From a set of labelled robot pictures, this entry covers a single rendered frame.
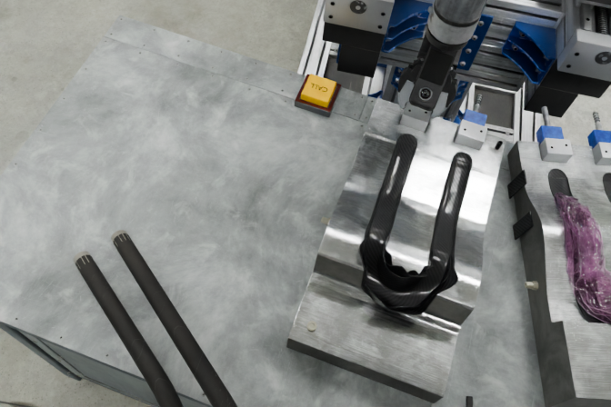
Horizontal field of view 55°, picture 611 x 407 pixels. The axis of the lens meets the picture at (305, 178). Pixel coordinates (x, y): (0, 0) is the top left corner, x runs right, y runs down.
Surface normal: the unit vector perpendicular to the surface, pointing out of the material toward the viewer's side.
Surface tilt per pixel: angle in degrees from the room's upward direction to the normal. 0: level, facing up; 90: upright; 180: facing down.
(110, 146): 0
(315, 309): 0
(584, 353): 0
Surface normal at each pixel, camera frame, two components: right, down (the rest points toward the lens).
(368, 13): -0.21, 0.84
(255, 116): 0.07, -0.50
